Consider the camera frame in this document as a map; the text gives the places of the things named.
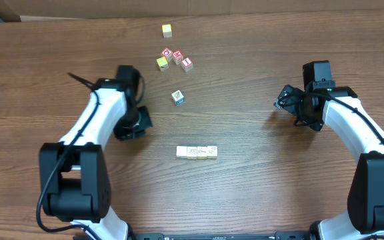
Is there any wooden block star drawing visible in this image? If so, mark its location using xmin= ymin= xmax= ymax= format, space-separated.
xmin=176 ymin=146 xmax=187 ymax=158

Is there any wooden block blue side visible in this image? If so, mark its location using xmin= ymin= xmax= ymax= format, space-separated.
xmin=171 ymin=90 xmax=185 ymax=105

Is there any red block letter I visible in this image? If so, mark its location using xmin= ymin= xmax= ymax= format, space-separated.
xmin=181 ymin=57 xmax=193 ymax=72

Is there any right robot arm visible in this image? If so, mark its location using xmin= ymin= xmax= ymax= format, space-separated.
xmin=274 ymin=60 xmax=384 ymax=239

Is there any yellow block far top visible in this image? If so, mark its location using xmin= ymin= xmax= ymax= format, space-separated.
xmin=161 ymin=24 xmax=173 ymax=38

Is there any red block letter C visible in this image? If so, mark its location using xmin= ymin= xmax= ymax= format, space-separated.
xmin=161 ymin=47 xmax=173 ymax=62

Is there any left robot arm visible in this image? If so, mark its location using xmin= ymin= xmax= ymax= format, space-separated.
xmin=36 ymin=65 xmax=153 ymax=239

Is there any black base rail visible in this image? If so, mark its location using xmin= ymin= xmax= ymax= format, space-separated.
xmin=127 ymin=231 xmax=316 ymax=240

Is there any red block letter M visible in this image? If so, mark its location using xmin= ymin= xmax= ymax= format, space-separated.
xmin=172 ymin=49 xmax=184 ymax=65

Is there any yellow wooden block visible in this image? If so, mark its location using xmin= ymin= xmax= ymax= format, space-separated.
xmin=157 ymin=57 xmax=169 ymax=71

